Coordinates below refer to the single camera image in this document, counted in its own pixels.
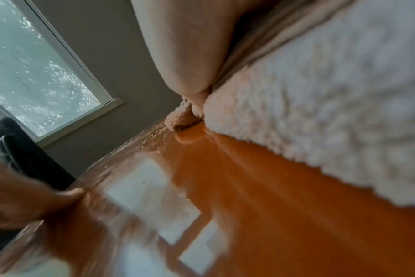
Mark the person's left hand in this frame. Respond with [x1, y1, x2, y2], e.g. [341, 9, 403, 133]
[0, 160, 86, 231]

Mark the pink cleaning cloth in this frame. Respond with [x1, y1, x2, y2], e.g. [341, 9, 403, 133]
[165, 0, 415, 209]

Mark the black office chair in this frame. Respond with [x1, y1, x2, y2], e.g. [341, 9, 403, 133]
[0, 116, 77, 261]

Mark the red wooden table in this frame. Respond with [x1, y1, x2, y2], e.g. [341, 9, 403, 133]
[0, 119, 415, 277]

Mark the person's right hand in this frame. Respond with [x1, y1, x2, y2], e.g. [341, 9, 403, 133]
[130, 0, 287, 119]

